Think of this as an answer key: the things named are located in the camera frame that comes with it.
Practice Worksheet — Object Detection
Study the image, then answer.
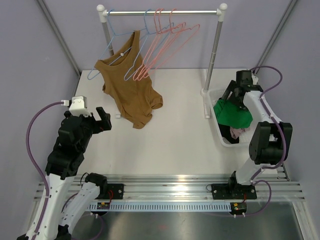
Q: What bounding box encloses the brown tank top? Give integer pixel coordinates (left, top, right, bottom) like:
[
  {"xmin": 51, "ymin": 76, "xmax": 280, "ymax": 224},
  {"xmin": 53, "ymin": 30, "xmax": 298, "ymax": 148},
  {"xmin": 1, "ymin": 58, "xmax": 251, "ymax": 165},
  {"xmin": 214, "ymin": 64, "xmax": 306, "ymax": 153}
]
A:
[{"xmin": 94, "ymin": 30, "xmax": 163, "ymax": 129}]

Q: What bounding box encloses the left aluminium frame post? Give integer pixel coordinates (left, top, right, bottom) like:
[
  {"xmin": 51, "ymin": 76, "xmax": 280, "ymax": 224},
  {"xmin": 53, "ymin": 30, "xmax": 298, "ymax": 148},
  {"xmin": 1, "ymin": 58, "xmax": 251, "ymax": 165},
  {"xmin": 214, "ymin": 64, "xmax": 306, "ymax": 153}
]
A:
[{"xmin": 35, "ymin": 0, "xmax": 82, "ymax": 78}]

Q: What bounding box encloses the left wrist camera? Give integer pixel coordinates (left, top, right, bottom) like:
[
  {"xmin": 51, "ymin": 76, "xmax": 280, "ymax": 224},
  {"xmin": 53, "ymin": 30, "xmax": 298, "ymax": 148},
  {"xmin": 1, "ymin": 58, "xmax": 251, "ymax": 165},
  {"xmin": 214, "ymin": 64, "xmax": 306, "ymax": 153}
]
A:
[{"xmin": 61, "ymin": 95, "xmax": 91, "ymax": 118}]

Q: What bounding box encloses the white and grey garment rack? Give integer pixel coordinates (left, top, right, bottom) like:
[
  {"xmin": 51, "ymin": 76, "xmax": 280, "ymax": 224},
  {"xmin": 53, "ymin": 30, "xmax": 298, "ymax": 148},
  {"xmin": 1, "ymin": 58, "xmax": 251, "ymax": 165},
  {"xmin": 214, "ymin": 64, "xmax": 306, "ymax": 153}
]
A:
[{"xmin": 96, "ymin": 3, "xmax": 228, "ymax": 119}]

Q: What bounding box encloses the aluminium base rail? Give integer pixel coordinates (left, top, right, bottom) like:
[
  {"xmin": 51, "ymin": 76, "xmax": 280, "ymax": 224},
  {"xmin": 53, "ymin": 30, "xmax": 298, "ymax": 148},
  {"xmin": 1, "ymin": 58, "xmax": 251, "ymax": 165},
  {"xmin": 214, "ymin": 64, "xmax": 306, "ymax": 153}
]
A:
[{"xmin": 33, "ymin": 173, "xmax": 306, "ymax": 202}]

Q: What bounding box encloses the mauve tank top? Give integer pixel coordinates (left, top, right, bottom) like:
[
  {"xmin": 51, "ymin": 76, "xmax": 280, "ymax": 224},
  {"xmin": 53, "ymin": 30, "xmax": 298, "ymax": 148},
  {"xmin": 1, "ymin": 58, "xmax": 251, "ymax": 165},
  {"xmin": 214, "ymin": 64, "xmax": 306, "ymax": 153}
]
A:
[{"xmin": 230, "ymin": 127, "xmax": 250, "ymax": 140}]

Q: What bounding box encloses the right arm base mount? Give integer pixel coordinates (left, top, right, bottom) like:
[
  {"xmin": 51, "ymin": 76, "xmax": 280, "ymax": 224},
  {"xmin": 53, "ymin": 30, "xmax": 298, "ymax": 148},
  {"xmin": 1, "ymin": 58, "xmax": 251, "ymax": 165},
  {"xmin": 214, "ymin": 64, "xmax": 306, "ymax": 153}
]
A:
[{"xmin": 210, "ymin": 171, "xmax": 258, "ymax": 200}]

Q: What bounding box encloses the right aluminium frame post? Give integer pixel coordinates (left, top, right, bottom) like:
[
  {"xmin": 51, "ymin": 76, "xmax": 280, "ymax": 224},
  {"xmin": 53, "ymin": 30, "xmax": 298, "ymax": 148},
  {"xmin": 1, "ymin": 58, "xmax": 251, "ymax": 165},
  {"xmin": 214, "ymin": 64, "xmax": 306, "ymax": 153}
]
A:
[{"xmin": 255, "ymin": 0, "xmax": 300, "ymax": 67}]

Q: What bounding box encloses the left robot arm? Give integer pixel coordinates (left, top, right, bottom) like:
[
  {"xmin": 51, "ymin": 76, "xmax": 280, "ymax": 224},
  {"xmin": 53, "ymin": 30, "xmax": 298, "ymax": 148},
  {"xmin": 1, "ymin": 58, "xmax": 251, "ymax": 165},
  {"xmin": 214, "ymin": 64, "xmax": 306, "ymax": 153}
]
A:
[{"xmin": 18, "ymin": 107, "xmax": 112, "ymax": 240}]

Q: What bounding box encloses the blue wire hanger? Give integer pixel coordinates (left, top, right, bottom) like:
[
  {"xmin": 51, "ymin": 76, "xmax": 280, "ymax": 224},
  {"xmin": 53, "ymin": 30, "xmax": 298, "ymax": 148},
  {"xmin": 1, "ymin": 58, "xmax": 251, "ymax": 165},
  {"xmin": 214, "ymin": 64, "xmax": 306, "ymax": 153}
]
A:
[
  {"xmin": 97, "ymin": 4, "xmax": 150, "ymax": 81},
  {"xmin": 123, "ymin": 8, "xmax": 176, "ymax": 81}
]

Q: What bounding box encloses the black tank top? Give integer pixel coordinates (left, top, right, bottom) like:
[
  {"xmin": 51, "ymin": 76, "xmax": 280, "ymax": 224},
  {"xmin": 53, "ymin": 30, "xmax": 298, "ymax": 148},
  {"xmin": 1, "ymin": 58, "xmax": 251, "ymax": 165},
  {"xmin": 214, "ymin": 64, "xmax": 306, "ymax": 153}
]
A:
[{"xmin": 218, "ymin": 124, "xmax": 240, "ymax": 144}]

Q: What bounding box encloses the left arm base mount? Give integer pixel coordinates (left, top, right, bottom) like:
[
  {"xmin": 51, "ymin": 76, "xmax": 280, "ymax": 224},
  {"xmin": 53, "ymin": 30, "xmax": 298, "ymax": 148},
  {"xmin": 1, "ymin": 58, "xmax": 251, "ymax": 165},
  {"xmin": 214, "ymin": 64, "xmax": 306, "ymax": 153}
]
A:
[{"xmin": 84, "ymin": 173, "xmax": 124, "ymax": 200}]

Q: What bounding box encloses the white slotted cable duct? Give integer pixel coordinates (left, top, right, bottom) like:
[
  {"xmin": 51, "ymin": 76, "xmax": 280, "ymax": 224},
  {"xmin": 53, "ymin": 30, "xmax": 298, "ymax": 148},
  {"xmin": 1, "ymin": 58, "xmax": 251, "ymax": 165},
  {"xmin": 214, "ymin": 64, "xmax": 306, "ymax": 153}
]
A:
[{"xmin": 87, "ymin": 201, "xmax": 231, "ymax": 213}]

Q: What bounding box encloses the green tank top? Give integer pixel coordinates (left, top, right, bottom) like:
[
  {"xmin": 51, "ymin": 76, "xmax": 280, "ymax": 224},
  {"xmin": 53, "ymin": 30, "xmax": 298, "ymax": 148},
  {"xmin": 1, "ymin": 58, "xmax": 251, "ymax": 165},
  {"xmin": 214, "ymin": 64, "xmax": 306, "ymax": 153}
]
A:
[{"xmin": 213, "ymin": 99, "xmax": 253, "ymax": 129}]

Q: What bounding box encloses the aluminium frame post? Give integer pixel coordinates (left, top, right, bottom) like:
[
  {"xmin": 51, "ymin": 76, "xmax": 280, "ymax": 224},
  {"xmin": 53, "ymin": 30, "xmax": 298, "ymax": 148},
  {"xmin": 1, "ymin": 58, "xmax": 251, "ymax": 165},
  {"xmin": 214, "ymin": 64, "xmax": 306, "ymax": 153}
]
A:
[
  {"xmin": 255, "ymin": 0, "xmax": 300, "ymax": 67},
  {"xmin": 35, "ymin": 0, "xmax": 82, "ymax": 78}
]

